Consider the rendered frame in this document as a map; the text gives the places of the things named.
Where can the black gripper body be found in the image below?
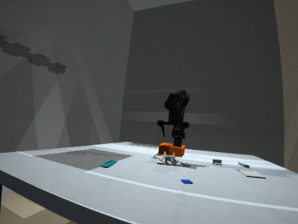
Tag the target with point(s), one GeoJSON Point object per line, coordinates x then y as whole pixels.
{"type": "Point", "coordinates": [161, 122]}

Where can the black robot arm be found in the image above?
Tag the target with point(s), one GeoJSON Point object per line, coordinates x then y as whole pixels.
{"type": "Point", "coordinates": [171, 104]}

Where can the teal rectangular bar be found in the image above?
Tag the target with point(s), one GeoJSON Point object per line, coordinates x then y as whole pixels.
{"type": "Point", "coordinates": [107, 164]}

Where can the blue flat plate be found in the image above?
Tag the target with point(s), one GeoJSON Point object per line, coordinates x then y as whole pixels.
{"type": "Point", "coordinates": [186, 181]}

